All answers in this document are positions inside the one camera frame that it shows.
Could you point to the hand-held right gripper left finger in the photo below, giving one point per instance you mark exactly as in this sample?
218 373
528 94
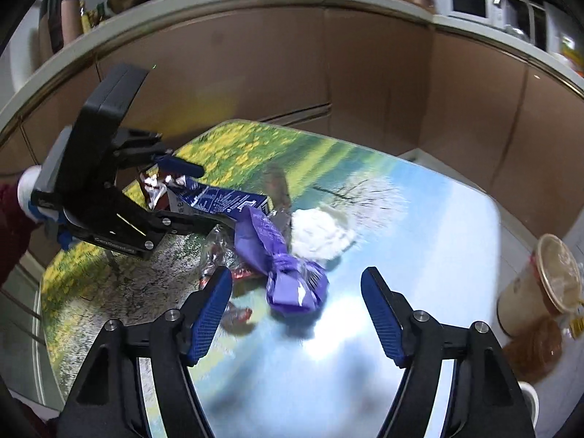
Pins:
210 319

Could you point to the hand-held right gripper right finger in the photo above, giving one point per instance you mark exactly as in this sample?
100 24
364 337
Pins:
383 319

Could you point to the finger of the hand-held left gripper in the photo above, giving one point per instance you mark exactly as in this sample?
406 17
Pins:
180 163
182 224

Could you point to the blue white milk carton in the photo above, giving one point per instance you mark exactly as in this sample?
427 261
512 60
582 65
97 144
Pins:
219 200

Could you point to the purple wrapper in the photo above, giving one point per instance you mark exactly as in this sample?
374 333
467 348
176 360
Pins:
283 278

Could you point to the person's left forearm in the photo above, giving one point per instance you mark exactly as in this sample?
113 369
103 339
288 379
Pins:
9 232

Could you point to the beige lined trash bin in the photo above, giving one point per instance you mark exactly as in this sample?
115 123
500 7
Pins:
524 292

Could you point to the person's left hand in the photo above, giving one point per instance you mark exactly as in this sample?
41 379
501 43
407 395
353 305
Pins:
29 187

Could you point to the brown foil wrapper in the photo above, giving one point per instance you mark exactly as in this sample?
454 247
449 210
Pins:
155 187

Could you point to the clear crumpled plastic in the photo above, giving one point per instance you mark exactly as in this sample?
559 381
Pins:
219 251

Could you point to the red snack wrapper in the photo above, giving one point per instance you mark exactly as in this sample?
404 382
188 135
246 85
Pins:
241 275

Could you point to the pink brown wrapper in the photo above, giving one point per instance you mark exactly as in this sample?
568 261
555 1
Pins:
278 187

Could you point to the white crumpled tissue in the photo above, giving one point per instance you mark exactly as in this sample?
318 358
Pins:
319 235

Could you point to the white kitchen countertop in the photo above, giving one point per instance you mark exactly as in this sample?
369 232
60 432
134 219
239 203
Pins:
228 2

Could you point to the dark tall bottle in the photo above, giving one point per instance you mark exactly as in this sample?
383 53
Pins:
54 18

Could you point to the white round bin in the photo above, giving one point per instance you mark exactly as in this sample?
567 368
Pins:
529 404

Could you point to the brown tall bottle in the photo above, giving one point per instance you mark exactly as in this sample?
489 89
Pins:
71 13

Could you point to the brown base cabinets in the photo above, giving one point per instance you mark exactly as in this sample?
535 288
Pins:
365 64

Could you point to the yellow packet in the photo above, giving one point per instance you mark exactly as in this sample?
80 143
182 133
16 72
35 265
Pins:
572 57

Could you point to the white microwave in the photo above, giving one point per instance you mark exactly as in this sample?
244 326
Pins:
470 5

